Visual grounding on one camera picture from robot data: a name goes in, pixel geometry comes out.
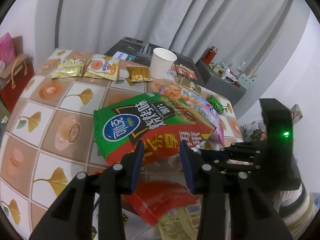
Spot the grey curtain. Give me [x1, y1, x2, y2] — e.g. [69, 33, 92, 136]
[35, 0, 310, 65]

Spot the grey cabinet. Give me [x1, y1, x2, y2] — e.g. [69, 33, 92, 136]
[196, 60, 246, 105]

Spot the white paper cup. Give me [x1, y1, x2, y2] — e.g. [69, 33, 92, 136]
[149, 48, 177, 79]

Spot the green red chip bag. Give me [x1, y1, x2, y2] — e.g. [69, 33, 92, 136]
[93, 92, 216, 166]

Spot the red thermos bottle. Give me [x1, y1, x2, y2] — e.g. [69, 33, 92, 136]
[202, 46, 218, 64]

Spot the patterned upright box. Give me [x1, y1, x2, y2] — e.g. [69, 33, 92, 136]
[290, 103, 303, 124]

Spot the pink plastic bag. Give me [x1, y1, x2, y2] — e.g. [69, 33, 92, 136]
[0, 33, 16, 66]

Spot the gold nut packet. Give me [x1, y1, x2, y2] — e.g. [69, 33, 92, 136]
[126, 66, 154, 82]

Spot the red paper gift bag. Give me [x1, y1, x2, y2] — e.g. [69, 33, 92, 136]
[1, 54, 34, 113]

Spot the small green snack packet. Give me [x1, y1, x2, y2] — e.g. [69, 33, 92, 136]
[208, 95, 224, 114]

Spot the pink purple snack bag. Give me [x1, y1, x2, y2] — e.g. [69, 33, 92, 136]
[160, 85, 225, 146]

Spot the small gold box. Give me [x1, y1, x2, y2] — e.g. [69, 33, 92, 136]
[180, 77, 202, 96]

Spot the dark printed box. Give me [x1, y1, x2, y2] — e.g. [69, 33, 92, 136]
[105, 37, 204, 87]

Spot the orange white snack packet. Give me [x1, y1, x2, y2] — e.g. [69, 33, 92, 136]
[84, 56, 120, 81]

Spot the mint green pen holder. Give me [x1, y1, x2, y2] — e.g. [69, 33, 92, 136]
[236, 72, 255, 89]

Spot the yellow snack packet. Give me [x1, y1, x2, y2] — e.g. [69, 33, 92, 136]
[53, 59, 86, 79]

